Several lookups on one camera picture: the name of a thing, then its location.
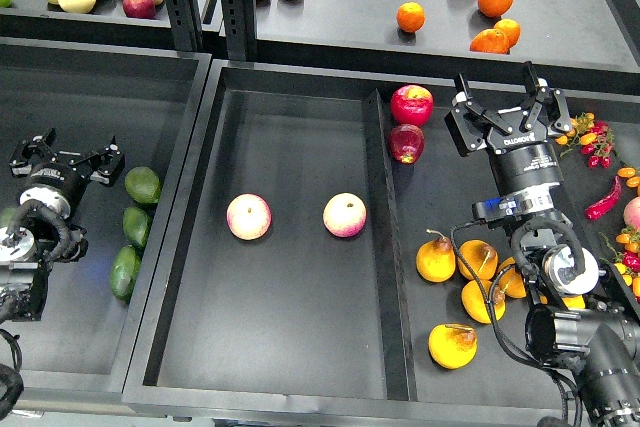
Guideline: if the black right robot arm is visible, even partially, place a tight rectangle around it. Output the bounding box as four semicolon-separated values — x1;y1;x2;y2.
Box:
445;63;639;426

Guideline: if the cherry tomato bunch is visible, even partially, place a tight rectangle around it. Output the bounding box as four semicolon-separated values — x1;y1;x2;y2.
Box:
600;226;639;301
555;112;614;168

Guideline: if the black left tray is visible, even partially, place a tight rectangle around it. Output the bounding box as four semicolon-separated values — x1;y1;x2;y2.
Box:
1;38;212;410

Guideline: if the orange on shelf centre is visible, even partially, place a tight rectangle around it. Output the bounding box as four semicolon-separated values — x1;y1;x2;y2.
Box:
396;2;426;33

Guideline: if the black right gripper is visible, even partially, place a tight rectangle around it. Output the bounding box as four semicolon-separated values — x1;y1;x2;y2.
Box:
445;61;573;192

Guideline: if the central yellow pear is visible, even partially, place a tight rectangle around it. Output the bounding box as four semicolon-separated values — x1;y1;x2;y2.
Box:
497;257;526;299

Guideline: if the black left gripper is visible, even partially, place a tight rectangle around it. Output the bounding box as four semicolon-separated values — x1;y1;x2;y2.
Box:
9;128;125;217

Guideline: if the red chili pepper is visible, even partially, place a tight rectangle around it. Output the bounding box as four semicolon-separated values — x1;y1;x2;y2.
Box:
584;176;622;220

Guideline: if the orange on shelf bottom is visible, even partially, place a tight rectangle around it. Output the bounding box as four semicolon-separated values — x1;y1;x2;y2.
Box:
469;28;510;54

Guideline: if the orange cherry tomatoes pair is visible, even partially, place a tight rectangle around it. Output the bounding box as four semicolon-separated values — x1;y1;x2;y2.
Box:
617;167;640;188

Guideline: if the far left green avocado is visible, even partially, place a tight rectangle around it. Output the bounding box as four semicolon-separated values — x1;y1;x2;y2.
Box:
0;207;16;227

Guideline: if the lower cherry tomato bunch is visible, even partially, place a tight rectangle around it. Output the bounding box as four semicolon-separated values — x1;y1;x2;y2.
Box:
600;226;639;301

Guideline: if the pink peach at right edge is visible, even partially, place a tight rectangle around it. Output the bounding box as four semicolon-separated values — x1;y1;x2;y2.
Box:
623;197;640;230

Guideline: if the dark red apple on shelf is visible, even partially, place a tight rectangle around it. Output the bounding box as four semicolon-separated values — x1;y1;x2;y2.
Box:
122;0;156;20

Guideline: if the green avocado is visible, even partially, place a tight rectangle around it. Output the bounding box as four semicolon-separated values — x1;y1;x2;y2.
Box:
0;207;16;227
125;166;162;205
122;206;152;250
109;245;141;302

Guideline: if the bright red apple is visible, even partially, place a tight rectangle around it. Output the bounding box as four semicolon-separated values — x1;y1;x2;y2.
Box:
390;84;434;127

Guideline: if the left pink peach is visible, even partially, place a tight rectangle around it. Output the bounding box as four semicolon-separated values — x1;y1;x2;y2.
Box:
226;193;272;241

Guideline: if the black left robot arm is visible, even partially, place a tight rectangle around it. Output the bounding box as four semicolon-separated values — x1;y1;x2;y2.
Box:
1;128;125;324

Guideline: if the middle green avocado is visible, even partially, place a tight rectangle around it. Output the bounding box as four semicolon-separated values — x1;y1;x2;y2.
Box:
122;206;152;250

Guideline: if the orange on shelf lower right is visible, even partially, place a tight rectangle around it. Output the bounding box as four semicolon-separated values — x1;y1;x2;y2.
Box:
494;18;521;48

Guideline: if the bottom green avocado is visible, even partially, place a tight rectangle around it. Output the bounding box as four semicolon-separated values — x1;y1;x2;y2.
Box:
109;245;141;302

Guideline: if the top green avocado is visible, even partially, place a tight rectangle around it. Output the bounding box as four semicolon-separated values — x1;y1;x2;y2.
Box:
125;166;162;205

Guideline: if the upper cherry tomato bunch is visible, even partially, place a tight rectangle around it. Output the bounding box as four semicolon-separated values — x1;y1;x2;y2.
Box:
555;112;614;168

